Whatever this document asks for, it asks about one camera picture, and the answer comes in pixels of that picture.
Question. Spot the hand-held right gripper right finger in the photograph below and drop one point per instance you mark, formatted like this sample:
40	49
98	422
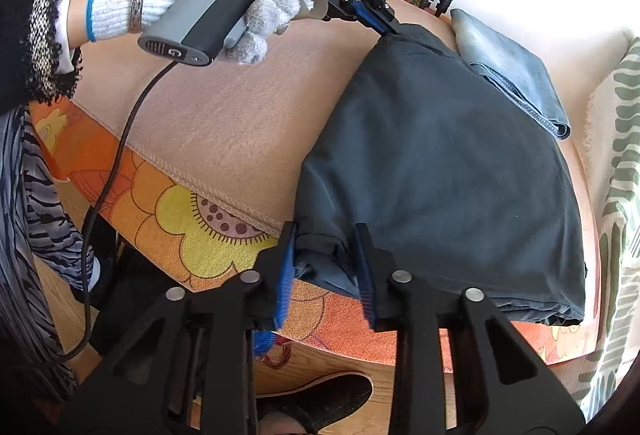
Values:
362	275

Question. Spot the person's left forearm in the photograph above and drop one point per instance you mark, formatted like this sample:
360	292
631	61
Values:
25	15

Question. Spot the folded light blue jeans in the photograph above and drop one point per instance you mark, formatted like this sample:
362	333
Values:
515	70

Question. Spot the white green patterned cloth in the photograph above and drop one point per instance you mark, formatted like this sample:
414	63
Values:
620	215

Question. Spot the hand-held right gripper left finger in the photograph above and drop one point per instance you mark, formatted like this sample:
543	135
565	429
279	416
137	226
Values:
285	275

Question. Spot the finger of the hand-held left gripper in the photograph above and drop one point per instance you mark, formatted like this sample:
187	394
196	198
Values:
387	10
367	15

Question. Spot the person's striped trouser leg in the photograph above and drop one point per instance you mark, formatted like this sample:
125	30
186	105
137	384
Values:
35	240

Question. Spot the dark grey pants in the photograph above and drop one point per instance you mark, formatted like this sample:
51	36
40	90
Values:
440	175

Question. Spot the person's dark shoe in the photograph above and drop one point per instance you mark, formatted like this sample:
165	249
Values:
320	397

